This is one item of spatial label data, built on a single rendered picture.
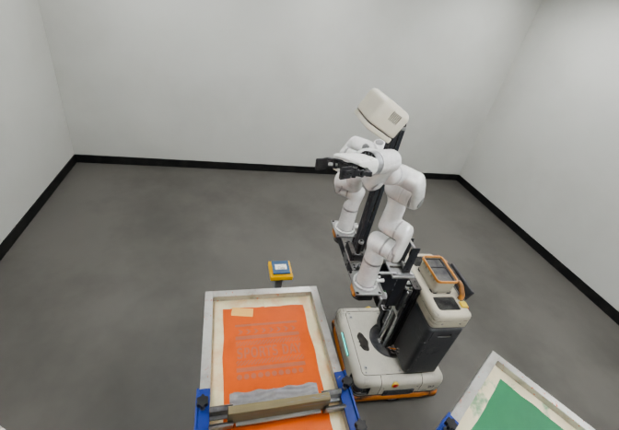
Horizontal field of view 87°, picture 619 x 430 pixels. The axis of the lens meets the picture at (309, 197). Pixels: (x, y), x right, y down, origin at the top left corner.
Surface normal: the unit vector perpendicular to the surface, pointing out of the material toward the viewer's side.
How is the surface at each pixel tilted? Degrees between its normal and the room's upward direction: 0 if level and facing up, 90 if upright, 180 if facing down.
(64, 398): 0
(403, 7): 90
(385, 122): 90
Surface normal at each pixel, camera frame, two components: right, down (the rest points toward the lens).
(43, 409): 0.17, -0.83
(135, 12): 0.21, 0.56
